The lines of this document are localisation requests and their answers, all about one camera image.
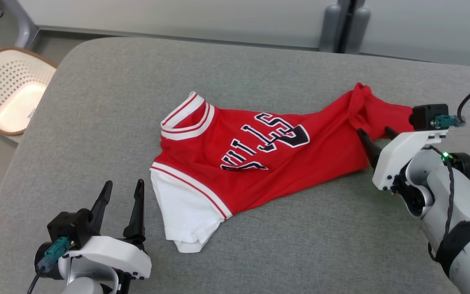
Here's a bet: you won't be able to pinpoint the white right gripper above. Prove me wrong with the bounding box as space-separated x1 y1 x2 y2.
357 126 450 192

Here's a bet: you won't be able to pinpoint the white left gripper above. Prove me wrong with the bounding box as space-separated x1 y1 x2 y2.
58 179 153 294

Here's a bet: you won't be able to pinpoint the red Bulls jersey white sleeves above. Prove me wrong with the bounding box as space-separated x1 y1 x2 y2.
150 82 417 254

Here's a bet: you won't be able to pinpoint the grey metal stand leg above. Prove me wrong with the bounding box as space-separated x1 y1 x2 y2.
0 0 40 49

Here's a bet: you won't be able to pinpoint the teal right camera cable connector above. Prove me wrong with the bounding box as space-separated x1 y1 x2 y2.
431 114 462 128

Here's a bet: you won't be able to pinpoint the teal camera cable connector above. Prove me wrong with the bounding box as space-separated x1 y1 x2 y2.
37 237 71 273
431 114 462 128

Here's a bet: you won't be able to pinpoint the teal left camera cable connector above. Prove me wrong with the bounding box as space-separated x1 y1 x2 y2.
37 237 71 273

